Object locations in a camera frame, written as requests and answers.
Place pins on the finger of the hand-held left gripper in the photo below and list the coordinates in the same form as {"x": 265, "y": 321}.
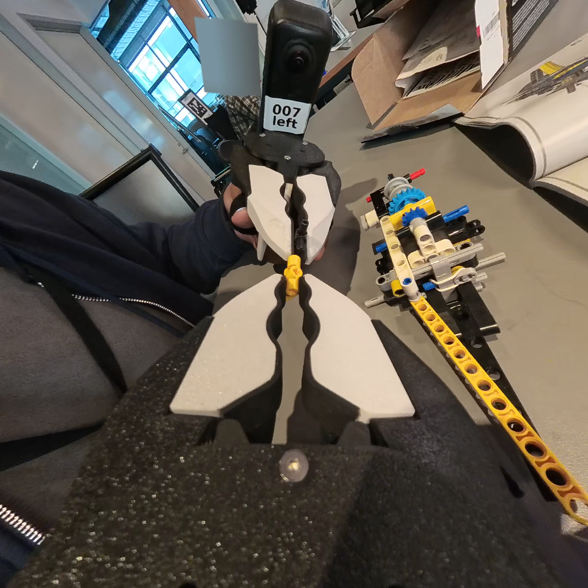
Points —
{"x": 319, "y": 216}
{"x": 268, "y": 206}

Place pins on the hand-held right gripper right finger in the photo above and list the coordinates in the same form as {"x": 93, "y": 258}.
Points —
{"x": 358, "y": 363}

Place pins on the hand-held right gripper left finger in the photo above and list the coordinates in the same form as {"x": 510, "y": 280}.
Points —
{"x": 229, "y": 358}

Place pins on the yellow lego connector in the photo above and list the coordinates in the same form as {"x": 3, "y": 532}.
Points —
{"x": 292, "y": 275}

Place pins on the person's left forearm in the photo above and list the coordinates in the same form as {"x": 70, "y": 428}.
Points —
{"x": 193, "y": 243}

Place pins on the partly built lego vehicle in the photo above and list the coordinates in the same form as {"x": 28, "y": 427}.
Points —
{"x": 477, "y": 317}

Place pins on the lego instruction booklet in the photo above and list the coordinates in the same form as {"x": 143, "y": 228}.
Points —
{"x": 542, "y": 119}

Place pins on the person's left hand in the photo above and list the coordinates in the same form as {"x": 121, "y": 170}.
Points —
{"x": 241, "y": 225}

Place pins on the brown cardboard box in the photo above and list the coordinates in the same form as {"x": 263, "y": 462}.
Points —
{"x": 381, "y": 78}

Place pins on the black and white marker sign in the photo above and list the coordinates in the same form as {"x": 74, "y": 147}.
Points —
{"x": 195, "y": 106}

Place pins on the black framed panel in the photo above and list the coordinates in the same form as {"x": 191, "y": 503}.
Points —
{"x": 138, "y": 188}

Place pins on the printed paper sheets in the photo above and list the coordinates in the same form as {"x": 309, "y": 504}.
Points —
{"x": 441, "y": 59}

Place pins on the navy zip jacket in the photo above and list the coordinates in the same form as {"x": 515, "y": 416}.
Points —
{"x": 69, "y": 220}

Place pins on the black printed carton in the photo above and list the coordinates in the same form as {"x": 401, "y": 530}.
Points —
{"x": 546, "y": 23}

